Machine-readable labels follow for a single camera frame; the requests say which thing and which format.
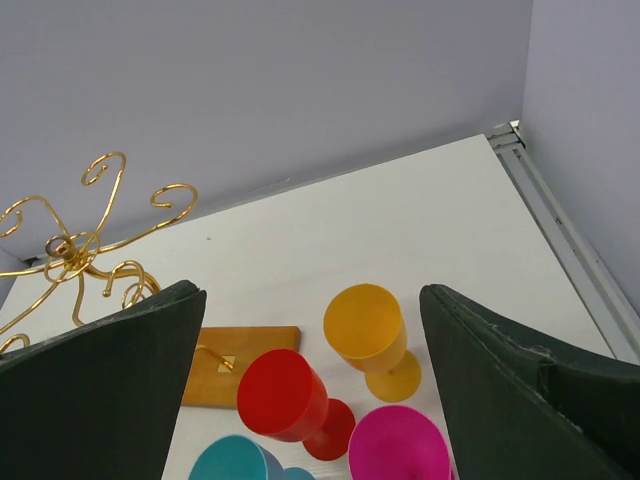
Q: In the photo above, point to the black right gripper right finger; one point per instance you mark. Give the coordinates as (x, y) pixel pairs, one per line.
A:
(520, 404)

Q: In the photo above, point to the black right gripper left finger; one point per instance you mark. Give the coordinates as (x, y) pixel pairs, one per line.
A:
(101, 401)

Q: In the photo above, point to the magenta wine glass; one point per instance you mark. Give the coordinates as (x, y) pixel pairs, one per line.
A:
(398, 442)

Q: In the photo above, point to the teal wine glass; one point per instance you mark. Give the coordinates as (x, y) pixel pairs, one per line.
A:
(237, 457)

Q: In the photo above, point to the wooden rack base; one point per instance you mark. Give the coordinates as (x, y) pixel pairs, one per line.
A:
(223, 354)

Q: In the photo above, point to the yellow wine glass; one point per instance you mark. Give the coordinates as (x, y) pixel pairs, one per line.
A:
(365, 326)

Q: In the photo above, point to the red wine glass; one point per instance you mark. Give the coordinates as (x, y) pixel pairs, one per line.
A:
(280, 396)

